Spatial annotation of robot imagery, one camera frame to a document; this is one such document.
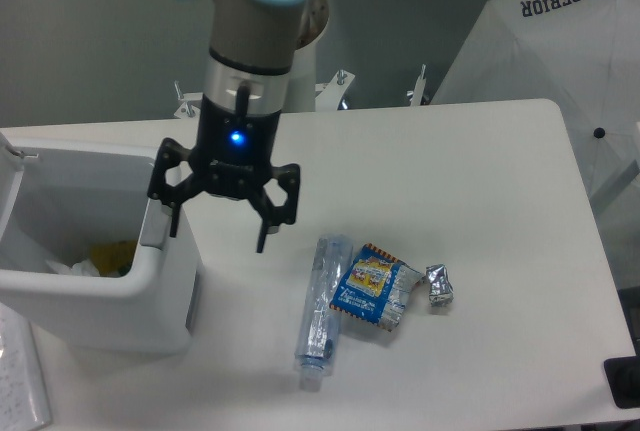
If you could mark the white Superior umbrella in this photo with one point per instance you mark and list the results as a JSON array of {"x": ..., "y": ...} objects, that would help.
[{"x": 582, "y": 55}]

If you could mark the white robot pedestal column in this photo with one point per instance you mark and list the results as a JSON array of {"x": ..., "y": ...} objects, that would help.
[{"x": 300, "y": 95}]

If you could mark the yellow trash inside bin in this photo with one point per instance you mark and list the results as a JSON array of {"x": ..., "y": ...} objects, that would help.
[{"x": 113, "y": 259}]

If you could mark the white paper sheet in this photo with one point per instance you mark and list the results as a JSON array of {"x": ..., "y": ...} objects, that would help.
[{"x": 24, "y": 399}]

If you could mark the crumpled silver foil wrapper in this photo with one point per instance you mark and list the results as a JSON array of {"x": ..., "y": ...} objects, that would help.
[{"x": 441, "y": 291}]

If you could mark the blue snack wrapper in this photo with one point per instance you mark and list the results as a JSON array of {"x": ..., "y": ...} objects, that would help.
[{"x": 376, "y": 288}]

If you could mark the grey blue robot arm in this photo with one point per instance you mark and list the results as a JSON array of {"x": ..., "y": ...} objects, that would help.
[{"x": 251, "y": 54}]

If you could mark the white push-lid trash can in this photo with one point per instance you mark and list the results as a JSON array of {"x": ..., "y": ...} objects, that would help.
[{"x": 61, "y": 197}]

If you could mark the clear crushed plastic bottle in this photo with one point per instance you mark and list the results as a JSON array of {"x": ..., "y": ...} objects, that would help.
[{"x": 320, "y": 325}]

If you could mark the white metal base frame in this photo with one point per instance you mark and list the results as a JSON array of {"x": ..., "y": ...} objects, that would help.
[{"x": 329, "y": 96}]

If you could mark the black device at edge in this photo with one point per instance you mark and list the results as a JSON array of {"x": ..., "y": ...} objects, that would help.
[{"x": 623, "y": 378}]

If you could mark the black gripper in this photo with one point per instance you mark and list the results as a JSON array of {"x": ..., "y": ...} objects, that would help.
[{"x": 235, "y": 151}]

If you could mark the white crumpled trash in bin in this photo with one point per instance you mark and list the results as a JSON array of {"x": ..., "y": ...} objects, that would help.
[{"x": 84, "y": 268}]

